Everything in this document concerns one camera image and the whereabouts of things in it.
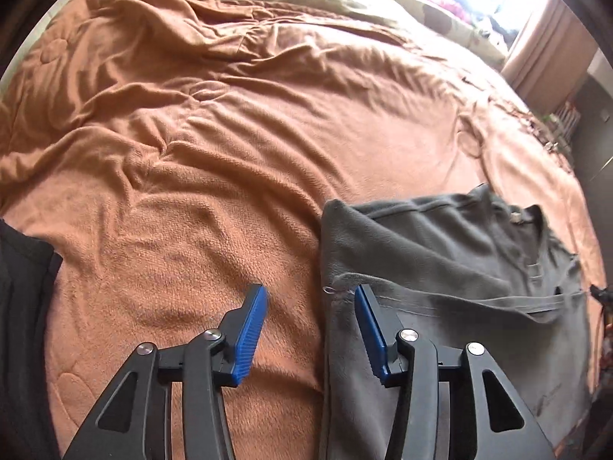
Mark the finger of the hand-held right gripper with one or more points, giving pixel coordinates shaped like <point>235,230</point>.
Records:
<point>604,293</point>

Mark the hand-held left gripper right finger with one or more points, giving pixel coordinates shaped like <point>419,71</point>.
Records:
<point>371,335</point>

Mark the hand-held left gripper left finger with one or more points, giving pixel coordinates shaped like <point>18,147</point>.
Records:
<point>249,335</point>

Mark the grey fleece garment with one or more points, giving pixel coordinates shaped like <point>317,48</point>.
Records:
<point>431,258</point>

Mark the brown fleece blanket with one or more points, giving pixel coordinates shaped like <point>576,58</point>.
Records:
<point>215,143</point>

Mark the black printed cloth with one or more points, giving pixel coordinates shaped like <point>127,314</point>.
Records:
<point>24,335</point>

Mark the pink curtain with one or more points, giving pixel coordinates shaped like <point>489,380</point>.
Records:
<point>546,52</point>

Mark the bear print cushion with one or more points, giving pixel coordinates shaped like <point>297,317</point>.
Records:
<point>459,28</point>

